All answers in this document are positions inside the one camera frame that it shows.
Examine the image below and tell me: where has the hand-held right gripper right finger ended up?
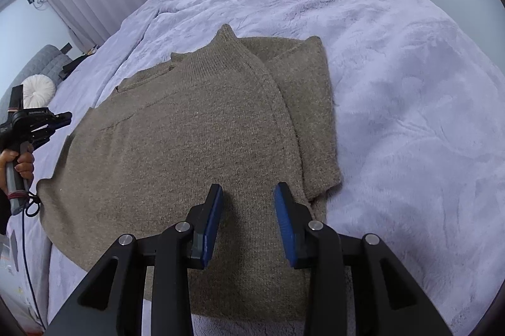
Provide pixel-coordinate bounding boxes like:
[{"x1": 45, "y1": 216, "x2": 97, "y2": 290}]
[{"x1": 274, "y1": 182, "x2": 454, "y2": 336}]

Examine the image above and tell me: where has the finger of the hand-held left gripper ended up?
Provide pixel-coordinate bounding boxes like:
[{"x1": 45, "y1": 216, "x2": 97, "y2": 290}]
[{"x1": 47, "y1": 112, "x2": 73, "y2": 132}]

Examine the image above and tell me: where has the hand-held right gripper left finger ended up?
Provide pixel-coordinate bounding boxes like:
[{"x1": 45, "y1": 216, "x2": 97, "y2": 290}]
[{"x1": 46, "y1": 184, "x2": 225, "y2": 336}]

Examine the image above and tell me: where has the brown knit sweater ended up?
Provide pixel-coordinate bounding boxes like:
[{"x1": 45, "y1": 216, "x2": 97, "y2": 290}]
[{"x1": 36, "y1": 24, "x2": 343, "y2": 321}]

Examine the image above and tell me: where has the person's left hand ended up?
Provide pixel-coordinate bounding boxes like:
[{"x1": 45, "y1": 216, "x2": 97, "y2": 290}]
[{"x1": 0, "y1": 148, "x2": 35, "y2": 195}]

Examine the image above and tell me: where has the round white pleated cushion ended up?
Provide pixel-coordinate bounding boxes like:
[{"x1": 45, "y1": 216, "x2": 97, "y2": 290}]
[{"x1": 21, "y1": 75, "x2": 55, "y2": 108}]

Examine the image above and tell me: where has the black object on bed edge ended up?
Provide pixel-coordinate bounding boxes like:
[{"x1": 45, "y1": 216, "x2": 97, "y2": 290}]
[{"x1": 59, "y1": 54, "x2": 97, "y2": 80}]

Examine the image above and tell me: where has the grey quilted headboard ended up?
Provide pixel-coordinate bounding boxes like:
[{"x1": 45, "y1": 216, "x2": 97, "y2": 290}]
[{"x1": 0, "y1": 44, "x2": 74, "y2": 116}]

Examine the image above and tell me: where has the lavender plush blanket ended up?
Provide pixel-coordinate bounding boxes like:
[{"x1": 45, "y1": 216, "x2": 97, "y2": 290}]
[{"x1": 8, "y1": 0, "x2": 505, "y2": 336}]

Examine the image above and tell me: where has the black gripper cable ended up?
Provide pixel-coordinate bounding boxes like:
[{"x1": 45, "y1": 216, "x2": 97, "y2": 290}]
[{"x1": 16, "y1": 190, "x2": 46, "y2": 329}]

